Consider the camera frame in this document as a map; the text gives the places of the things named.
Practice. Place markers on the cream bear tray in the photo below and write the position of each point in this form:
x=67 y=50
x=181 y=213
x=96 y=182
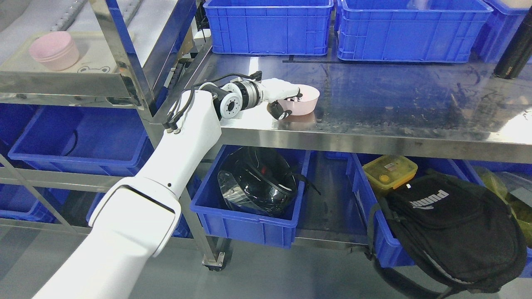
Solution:
x=96 y=56

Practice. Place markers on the blue crate top left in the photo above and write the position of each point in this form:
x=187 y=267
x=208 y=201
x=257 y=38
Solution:
x=269 y=27

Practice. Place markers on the blue crate top right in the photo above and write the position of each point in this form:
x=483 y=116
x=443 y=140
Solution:
x=409 y=31

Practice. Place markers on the black helmet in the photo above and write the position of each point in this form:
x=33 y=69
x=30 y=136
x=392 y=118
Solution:
x=260 y=181

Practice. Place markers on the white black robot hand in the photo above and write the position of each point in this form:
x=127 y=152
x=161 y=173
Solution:
x=272 y=91

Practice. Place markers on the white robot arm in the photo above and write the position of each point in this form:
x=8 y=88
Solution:
x=137 y=216

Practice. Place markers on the black backpack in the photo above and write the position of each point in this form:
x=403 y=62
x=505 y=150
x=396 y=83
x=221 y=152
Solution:
x=459 y=233

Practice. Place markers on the blue crate in rack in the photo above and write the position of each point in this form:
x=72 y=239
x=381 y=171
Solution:
x=100 y=141

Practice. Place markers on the stacked pink bowls on tray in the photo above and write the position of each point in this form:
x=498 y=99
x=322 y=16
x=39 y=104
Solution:
x=56 y=51

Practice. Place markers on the steel table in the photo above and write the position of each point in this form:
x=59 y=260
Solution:
x=453 y=111

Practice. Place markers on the blue crate under backpack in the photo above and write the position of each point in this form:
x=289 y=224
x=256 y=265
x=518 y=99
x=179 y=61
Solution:
x=389 y=251

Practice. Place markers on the blue crate with helmet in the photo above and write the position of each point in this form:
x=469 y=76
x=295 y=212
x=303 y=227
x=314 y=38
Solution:
x=218 y=221

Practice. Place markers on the steel shelf rack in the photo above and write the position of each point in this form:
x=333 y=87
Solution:
x=131 y=85

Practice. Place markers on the yellow lunch box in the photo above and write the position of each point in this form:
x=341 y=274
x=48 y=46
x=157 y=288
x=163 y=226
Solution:
x=389 y=172

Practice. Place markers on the pink bowl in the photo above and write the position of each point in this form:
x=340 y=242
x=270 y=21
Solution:
x=302 y=105

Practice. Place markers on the black bottle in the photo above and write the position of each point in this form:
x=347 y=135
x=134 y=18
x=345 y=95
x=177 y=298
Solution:
x=518 y=52

